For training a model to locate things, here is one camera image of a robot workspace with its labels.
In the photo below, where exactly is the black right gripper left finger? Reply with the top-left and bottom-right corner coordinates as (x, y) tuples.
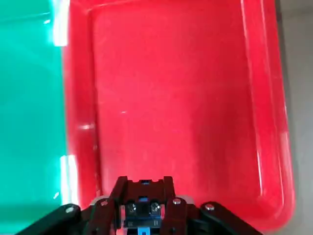
(14, 176), (129, 235)

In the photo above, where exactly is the red plastic tray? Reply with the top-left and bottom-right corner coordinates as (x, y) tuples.
(61, 0), (296, 235)

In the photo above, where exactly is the green plastic tray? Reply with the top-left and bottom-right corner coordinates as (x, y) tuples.
(0, 0), (69, 221)

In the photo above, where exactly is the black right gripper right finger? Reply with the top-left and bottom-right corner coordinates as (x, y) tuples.
(162, 176), (265, 235)

